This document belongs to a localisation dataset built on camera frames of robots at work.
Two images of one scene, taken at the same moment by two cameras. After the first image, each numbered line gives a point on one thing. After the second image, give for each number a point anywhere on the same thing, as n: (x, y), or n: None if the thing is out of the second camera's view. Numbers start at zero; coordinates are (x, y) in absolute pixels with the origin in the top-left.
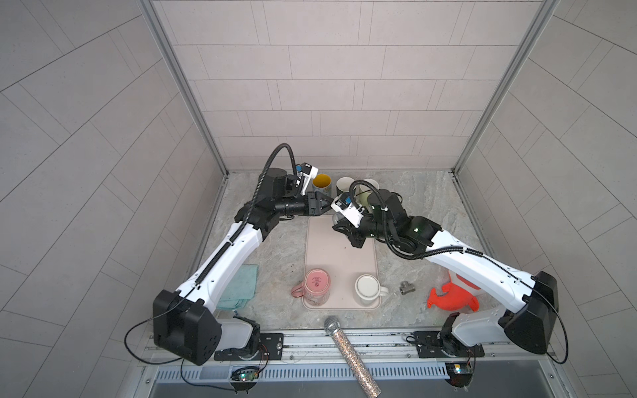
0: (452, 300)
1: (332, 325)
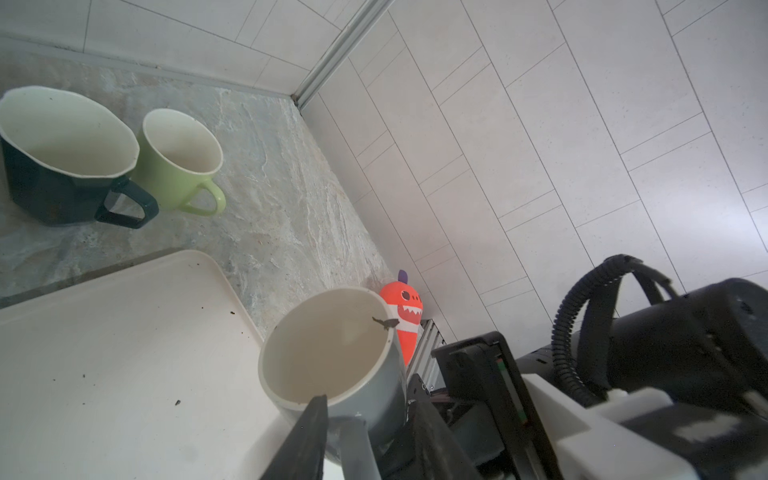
0: (408, 310)
1: None
